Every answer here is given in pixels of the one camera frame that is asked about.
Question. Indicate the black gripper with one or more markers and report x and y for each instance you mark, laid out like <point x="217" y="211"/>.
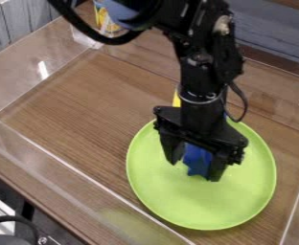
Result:
<point x="198" y="123"/>

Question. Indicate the yellow toy banana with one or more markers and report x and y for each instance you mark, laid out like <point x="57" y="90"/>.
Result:
<point x="176" y="100"/>

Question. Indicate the yellow labelled tin can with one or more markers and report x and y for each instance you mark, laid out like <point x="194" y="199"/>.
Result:
<point x="106" y="26"/>

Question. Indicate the clear acrylic corner bracket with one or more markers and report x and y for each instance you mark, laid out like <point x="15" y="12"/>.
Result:
<point x="85" y="40"/>

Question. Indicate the green round plate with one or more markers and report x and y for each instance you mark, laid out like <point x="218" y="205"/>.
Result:
<point x="188" y="200"/>

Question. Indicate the blue star-shaped block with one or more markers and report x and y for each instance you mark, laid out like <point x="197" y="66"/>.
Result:
<point x="198" y="160"/>

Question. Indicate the clear acrylic enclosure wall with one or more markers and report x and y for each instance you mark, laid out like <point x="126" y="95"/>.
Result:
<point x="73" y="105"/>

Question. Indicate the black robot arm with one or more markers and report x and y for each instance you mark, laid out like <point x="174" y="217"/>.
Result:
<point x="201" y="29"/>

